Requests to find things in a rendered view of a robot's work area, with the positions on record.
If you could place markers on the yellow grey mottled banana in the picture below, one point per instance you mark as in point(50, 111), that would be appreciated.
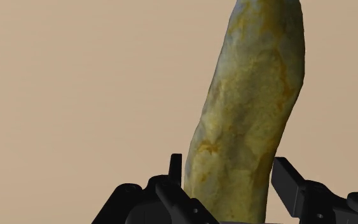
point(247, 118)

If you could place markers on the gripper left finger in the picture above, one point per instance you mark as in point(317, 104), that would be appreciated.
point(166, 198)

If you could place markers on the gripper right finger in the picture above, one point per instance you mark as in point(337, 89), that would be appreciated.
point(309, 198)

